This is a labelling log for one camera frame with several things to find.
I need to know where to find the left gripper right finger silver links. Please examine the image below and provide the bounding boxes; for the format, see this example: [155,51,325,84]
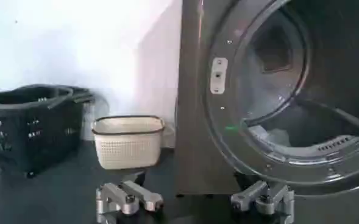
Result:
[230,180,296,224]

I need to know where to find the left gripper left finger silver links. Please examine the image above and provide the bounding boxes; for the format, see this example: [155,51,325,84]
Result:
[95,173,165,224]

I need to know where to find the cream plastic laundry basket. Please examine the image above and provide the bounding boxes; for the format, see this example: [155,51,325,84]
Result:
[91,114,166,170]

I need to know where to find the pale cloth in drum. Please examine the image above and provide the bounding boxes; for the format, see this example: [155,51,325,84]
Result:
[248,125,293,149]

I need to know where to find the grey dryer with round opening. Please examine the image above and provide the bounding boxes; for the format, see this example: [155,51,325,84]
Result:
[174,0,359,198]

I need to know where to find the dark plastic wheeled basket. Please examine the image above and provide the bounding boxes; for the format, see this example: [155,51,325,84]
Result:
[0,84,95,179]

